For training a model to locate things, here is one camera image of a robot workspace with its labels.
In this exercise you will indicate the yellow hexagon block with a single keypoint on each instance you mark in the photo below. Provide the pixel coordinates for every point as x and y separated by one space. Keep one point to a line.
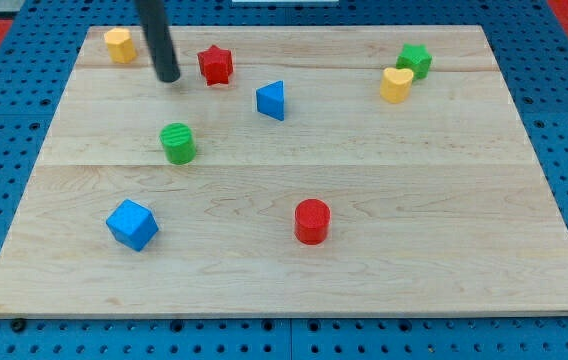
120 45

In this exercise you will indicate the blue cube block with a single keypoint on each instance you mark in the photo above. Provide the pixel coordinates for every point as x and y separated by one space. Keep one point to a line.
132 224

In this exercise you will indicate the light wooden board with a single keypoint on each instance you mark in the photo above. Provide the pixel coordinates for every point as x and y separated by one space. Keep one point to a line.
439 205

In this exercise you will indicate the red cylinder block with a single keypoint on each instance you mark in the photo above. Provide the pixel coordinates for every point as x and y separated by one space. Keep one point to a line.
311 221

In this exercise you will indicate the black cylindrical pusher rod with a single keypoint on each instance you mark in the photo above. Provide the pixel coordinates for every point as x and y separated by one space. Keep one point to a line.
155 26

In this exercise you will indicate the red star block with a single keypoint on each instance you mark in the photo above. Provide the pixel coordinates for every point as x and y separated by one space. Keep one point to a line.
216 65

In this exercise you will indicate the blue triangle block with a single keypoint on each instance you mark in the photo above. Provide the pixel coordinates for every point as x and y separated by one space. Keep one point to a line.
270 100

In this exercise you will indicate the green star block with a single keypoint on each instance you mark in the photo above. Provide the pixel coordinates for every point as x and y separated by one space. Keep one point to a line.
416 58

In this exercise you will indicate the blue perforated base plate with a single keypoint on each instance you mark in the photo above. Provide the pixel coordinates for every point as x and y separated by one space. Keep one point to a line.
36 58

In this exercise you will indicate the green cylinder block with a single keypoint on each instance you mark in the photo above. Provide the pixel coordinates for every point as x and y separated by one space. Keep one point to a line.
178 143

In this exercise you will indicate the yellow heart block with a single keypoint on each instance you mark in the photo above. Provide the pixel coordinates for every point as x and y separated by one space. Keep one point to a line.
395 84

